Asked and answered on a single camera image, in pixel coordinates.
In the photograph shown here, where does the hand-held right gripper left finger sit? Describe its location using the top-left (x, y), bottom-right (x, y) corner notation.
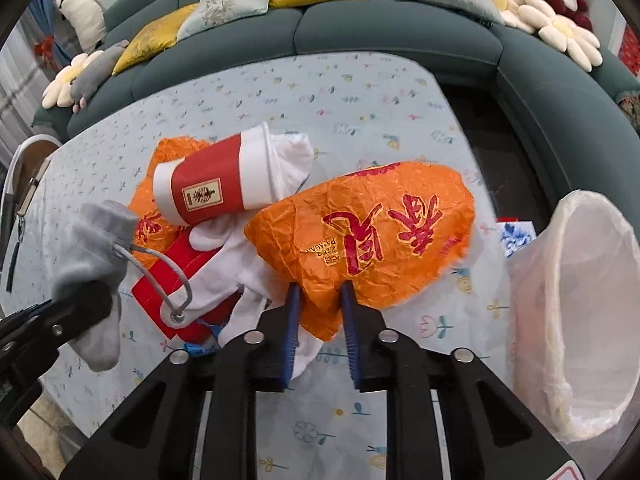
top-left (60, 282), bottom-right (301, 480)

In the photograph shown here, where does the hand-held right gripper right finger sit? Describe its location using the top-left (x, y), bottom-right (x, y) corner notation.
top-left (341, 280), bottom-right (576, 480)

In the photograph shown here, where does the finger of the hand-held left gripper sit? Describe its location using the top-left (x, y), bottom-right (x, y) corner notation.
top-left (0, 280), bottom-right (113, 361)

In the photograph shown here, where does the grey sock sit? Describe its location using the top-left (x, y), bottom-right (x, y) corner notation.
top-left (50, 200), bottom-right (138, 372)

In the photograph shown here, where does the blue wrapper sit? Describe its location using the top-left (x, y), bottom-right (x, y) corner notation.
top-left (182, 325), bottom-right (226, 356)

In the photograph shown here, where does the white cloth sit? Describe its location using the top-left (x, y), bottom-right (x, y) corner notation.
top-left (190, 220), bottom-right (326, 381)

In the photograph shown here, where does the large orange bag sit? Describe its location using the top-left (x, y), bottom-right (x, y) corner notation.
top-left (244, 160), bottom-right (476, 343)

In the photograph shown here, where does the red paper bag grey handle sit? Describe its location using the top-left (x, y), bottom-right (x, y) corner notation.
top-left (117, 227), bottom-right (246, 346)

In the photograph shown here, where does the red and white paper cup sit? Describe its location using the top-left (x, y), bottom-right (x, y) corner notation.
top-left (152, 122), bottom-right (281, 226)

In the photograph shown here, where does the small orange bag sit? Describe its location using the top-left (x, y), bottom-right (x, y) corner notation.
top-left (127, 135), bottom-right (216, 268)

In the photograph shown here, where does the white cotton glove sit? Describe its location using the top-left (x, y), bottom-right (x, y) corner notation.
top-left (270, 132), bottom-right (317, 201)

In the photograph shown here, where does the bin with white liner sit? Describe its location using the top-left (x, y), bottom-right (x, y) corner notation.
top-left (510, 189), bottom-right (636, 443)

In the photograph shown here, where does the round wooden chair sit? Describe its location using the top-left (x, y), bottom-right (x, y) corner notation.
top-left (0, 135), bottom-right (61, 261)

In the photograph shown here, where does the blue white patterned bag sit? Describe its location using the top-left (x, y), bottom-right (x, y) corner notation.
top-left (497, 217), bottom-right (538, 261)

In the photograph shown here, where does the floral light blue tablecloth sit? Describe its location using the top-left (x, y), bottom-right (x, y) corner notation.
top-left (0, 50), bottom-right (541, 480)

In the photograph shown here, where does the grey plush toy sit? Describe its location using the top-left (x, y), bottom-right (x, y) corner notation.
top-left (70, 40), bottom-right (130, 113)

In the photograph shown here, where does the blue curtain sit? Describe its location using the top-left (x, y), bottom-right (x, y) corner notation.
top-left (37, 0), bottom-right (76, 61)

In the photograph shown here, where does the white long plush toy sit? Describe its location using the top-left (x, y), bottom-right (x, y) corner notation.
top-left (52, 0), bottom-right (107, 53)

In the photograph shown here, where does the teal corner sofa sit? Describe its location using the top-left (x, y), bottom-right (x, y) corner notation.
top-left (32, 0), bottom-right (640, 201)

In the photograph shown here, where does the dark strap with buckle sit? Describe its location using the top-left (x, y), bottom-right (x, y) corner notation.
top-left (5, 160), bottom-right (53, 293)

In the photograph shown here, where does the red lattice wall trim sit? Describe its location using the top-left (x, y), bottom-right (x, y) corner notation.
top-left (617, 25), bottom-right (640, 76)

